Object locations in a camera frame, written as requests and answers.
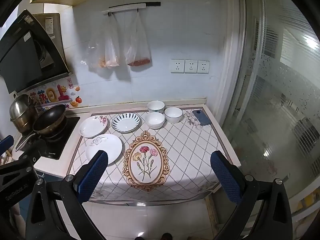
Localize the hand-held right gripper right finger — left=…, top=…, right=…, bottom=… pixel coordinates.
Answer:
left=210, top=151, right=293, bottom=240

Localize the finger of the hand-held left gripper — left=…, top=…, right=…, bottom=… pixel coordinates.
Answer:
left=0, top=135, right=14, bottom=157

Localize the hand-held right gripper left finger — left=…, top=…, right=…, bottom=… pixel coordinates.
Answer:
left=25, top=150, right=109, bottom=240

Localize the large white plate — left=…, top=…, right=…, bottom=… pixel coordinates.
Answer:
left=85, top=134, right=123, bottom=165

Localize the white plate with pink flowers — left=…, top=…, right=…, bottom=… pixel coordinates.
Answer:
left=79, top=116, right=109, bottom=138

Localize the white plate with blue stripes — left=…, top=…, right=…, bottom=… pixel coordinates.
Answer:
left=111, top=112, right=141, bottom=133

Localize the plain white bowl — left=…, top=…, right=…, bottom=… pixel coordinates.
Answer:
left=145, top=112, right=165, bottom=130

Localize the white bowl with black rim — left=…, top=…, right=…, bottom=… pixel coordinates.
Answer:
left=164, top=107, right=184, bottom=124

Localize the stainless steel pot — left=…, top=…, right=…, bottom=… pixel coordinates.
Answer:
left=9, top=94, right=38, bottom=134

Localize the black induction cooktop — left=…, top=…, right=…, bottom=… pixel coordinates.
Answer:
left=15, top=116, right=81, bottom=160

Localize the dark frying wok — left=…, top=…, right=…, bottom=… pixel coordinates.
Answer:
left=15, top=104, right=68, bottom=152

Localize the floral checked tablecloth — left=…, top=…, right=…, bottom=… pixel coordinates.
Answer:
left=65, top=109, right=227, bottom=204

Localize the blue smartphone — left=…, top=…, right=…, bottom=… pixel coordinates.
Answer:
left=192, top=109, right=212, bottom=126

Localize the black range hood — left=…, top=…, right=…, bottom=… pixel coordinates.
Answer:
left=0, top=9, right=73, bottom=94

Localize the sliding glass door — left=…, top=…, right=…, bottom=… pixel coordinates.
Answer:
left=220, top=0, right=320, bottom=230

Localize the white bowl with coloured dots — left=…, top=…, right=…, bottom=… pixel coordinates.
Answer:
left=147, top=100, right=165, bottom=114

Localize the plastic bag with pale contents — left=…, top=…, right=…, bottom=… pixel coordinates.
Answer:
left=86, top=14, right=120, bottom=69

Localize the plastic bag with red contents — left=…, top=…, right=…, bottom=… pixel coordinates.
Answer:
left=124, top=11, right=152, bottom=67

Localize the colourful wall sticker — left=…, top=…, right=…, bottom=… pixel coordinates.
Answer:
left=29, top=77, right=83, bottom=110

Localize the white wall socket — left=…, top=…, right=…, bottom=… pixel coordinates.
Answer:
left=171, top=59, right=185, bottom=74
left=184, top=60, right=198, bottom=74
left=197, top=60, right=209, bottom=74

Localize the wall hook rail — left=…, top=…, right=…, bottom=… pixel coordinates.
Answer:
left=101, top=2, right=161, bottom=17

